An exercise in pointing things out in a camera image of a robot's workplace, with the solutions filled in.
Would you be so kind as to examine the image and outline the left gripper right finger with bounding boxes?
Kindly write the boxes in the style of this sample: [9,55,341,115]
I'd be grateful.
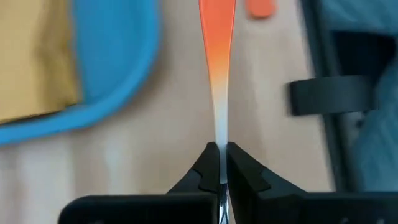
[226,141,307,224]

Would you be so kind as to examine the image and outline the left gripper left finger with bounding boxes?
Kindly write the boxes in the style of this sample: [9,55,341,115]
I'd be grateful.
[167,141,222,224]

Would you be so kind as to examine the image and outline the orange-handled metal fork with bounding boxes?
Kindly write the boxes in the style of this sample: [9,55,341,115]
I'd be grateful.
[198,0,237,224]

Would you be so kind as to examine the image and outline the orange-handled metal spoon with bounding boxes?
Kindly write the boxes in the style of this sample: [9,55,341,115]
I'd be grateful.
[244,0,278,20]

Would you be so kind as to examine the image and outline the yellow cloth napkin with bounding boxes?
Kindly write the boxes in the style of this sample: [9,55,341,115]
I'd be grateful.
[0,0,83,125]

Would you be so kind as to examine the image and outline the blue plastic tray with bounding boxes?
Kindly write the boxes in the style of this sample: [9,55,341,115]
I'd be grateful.
[0,0,163,147]

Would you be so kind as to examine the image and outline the black frame clamp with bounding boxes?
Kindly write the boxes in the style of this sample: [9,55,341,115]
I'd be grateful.
[288,75,379,117]

